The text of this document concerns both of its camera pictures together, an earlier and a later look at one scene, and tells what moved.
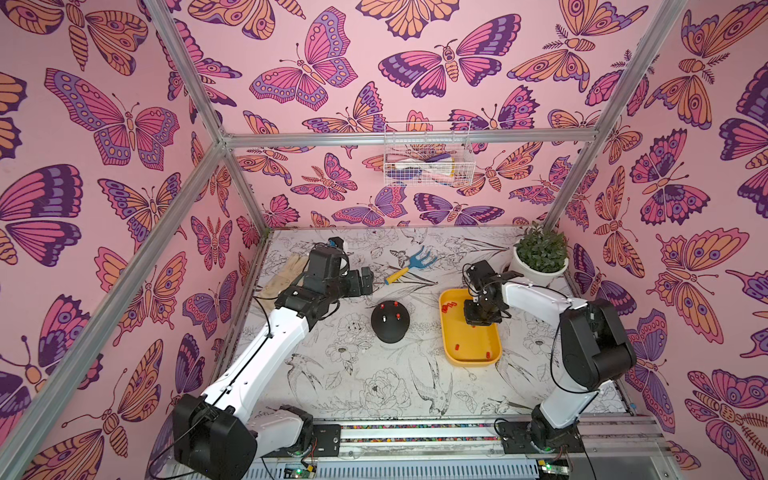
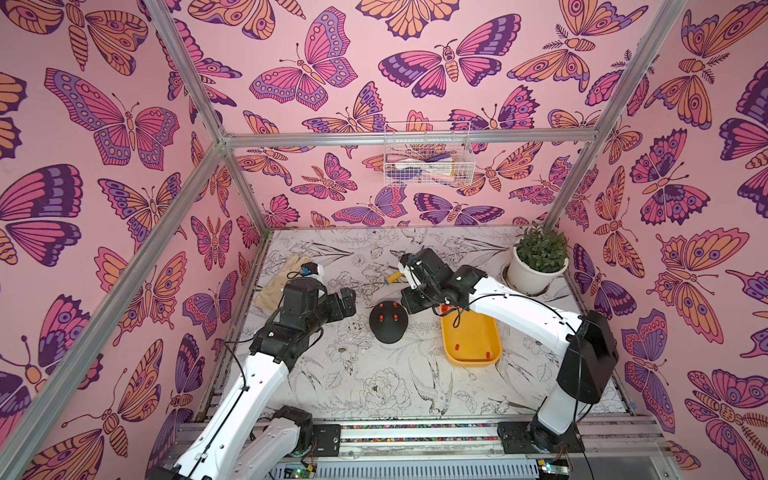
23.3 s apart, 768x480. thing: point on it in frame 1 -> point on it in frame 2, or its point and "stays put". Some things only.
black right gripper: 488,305 -> 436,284
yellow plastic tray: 466,344 stays put
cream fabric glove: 291,270 stays put
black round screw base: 390,321 stays put
